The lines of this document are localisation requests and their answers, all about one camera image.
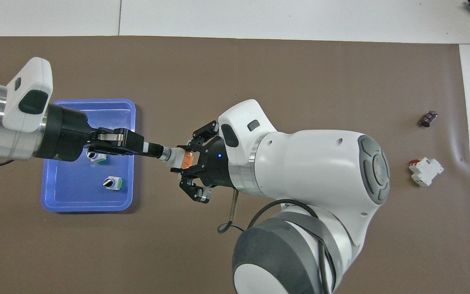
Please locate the brown paper table mat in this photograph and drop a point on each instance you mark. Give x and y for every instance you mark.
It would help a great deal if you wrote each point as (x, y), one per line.
(341, 73)

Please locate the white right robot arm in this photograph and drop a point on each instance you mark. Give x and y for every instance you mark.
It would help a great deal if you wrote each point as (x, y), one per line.
(308, 163)

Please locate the rotary switch orange base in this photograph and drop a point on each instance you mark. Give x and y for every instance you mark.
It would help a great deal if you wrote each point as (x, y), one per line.
(186, 159)

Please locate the white circuit breaker red lever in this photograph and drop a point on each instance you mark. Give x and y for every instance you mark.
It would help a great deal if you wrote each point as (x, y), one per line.
(424, 171)

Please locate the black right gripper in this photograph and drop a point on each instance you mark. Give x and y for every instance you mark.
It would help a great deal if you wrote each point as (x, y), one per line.
(218, 165)

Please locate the small dark terminal block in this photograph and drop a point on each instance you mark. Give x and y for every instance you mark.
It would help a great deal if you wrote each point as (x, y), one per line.
(428, 119)

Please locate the rotary switch green base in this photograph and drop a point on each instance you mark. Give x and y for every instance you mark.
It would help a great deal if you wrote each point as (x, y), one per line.
(98, 159)
(114, 183)

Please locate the blue plastic tray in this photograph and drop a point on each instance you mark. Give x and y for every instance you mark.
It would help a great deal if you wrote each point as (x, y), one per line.
(76, 196)

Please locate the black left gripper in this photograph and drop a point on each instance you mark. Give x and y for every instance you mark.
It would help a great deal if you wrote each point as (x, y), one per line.
(63, 132)

